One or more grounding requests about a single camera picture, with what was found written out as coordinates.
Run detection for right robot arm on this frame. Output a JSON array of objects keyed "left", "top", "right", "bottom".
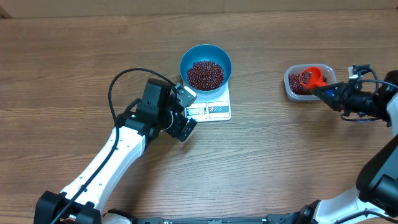
[{"left": 280, "top": 70, "right": 397, "bottom": 223}]

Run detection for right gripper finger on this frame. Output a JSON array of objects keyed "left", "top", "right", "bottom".
[
  {"left": 313, "top": 82, "right": 345, "bottom": 93},
  {"left": 313, "top": 90, "right": 341, "bottom": 111}
]

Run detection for red beans in bowl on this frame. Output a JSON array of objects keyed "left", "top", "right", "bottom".
[{"left": 187, "top": 60, "right": 224, "bottom": 91}]

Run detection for white kitchen scale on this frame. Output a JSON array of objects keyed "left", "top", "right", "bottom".
[{"left": 184, "top": 83, "right": 231, "bottom": 123}]

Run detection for clear plastic container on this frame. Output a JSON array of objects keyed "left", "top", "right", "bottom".
[{"left": 284, "top": 63, "right": 337, "bottom": 101}]

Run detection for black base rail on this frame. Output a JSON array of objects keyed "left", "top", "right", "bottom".
[{"left": 102, "top": 208, "right": 312, "bottom": 224}]

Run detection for red beans in scoop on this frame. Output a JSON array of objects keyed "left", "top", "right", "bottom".
[{"left": 299, "top": 70, "right": 312, "bottom": 85}]

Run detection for red scoop with blue handle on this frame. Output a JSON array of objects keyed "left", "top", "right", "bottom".
[{"left": 299, "top": 67, "right": 328, "bottom": 91}]

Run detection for blue bowl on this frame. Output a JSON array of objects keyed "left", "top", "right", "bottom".
[{"left": 179, "top": 44, "right": 233, "bottom": 91}]

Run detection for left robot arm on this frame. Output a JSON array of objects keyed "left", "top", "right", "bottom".
[{"left": 34, "top": 78, "right": 197, "bottom": 223}]

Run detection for red beans in container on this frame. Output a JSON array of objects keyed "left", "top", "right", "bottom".
[{"left": 288, "top": 74, "right": 313, "bottom": 95}]

